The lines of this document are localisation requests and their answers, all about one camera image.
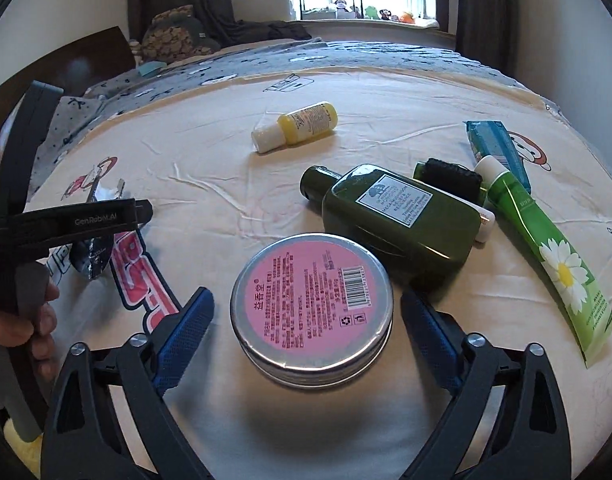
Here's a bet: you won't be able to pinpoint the person's left hand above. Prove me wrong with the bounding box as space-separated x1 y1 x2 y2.
0 280 60 380

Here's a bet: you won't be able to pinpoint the blue tissue pack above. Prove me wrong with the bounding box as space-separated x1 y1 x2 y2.
466 120 532 194

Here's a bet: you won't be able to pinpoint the right dark curtain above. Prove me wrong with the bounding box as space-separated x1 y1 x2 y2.
436 0 520 76

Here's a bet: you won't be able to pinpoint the dark wooden headboard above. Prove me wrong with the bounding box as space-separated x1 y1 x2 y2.
0 26 135 129

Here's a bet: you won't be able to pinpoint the brown patterned cushion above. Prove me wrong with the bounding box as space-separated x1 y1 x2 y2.
140 4 221 64

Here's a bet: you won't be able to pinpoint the black thread spool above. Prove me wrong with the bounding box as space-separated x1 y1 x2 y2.
412 158 486 206

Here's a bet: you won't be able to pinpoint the left dark curtain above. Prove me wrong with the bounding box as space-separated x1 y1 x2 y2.
127 0 310 47

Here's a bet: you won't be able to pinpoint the teal small pillow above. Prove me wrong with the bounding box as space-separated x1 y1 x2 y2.
137 61 167 78

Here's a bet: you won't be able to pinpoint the white cylinder bottle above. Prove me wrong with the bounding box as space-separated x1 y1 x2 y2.
472 204 496 244

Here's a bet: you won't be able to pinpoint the green daisy tube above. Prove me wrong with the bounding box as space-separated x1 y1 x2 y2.
475 155 612 366

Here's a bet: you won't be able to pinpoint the dark curtain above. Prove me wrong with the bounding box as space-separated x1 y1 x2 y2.
436 0 520 76
127 0 310 47

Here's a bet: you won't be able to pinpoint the beige cartoon print blanket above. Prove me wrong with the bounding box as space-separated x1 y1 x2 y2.
25 66 612 480

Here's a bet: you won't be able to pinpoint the small yellow lotion bottle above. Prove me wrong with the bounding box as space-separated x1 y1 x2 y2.
251 102 338 154

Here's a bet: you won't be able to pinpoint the white storage box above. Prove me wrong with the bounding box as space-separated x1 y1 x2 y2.
231 0 296 22

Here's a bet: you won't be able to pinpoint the small toys on windowsill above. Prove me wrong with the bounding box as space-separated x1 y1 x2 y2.
305 0 418 25

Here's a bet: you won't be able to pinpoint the round pink lid tin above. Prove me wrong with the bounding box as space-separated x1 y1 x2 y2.
230 233 394 390

